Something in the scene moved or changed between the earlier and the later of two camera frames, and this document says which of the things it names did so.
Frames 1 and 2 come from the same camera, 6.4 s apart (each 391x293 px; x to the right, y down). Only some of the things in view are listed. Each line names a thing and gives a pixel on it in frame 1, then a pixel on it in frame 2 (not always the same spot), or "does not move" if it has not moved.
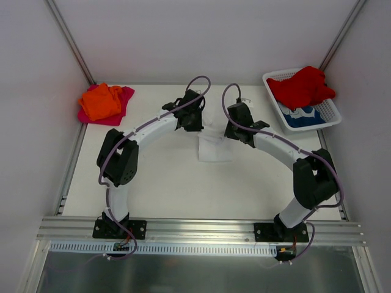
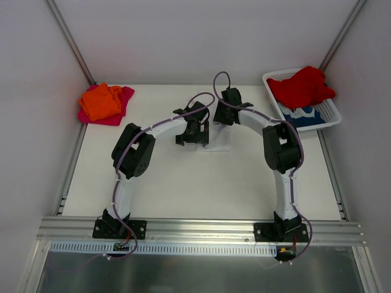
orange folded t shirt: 102,102 does not move
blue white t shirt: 300,117 does not move
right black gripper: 237,134 to 222,115
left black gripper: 192,121 to 193,137
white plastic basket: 326,110 does not move
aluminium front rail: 64,231 does not move
